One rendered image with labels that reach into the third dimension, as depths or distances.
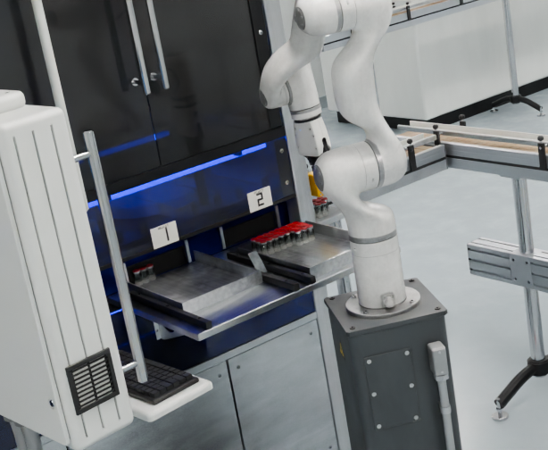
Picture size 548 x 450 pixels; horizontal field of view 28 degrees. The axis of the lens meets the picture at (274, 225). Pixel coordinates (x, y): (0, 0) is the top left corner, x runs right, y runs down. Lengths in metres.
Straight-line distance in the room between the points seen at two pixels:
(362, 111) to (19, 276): 0.88
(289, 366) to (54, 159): 1.41
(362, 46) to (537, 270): 1.52
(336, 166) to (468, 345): 2.07
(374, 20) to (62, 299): 0.94
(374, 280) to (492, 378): 1.63
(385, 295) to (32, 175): 0.94
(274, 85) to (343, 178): 0.38
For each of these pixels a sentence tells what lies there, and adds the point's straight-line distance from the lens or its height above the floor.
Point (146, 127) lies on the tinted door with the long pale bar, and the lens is 3.13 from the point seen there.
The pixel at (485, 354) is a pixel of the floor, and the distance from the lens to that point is 4.53.
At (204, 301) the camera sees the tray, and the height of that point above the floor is 0.90.
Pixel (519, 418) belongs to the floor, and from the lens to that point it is 4.05.
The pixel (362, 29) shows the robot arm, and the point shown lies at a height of 1.56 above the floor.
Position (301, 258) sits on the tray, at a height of 0.88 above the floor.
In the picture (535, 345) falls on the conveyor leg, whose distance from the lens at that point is 4.10.
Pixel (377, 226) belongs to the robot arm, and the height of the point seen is 1.09.
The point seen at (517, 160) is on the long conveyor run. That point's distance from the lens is 3.79.
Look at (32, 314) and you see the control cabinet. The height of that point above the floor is 1.14.
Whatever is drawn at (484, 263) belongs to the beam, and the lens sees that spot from 4.09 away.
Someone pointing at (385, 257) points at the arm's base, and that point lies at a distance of 2.76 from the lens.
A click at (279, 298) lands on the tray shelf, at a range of 2.95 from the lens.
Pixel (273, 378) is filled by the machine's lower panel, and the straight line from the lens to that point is 3.52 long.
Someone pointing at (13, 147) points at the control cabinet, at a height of 1.50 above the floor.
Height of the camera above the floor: 1.94
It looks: 17 degrees down
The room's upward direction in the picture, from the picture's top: 10 degrees counter-clockwise
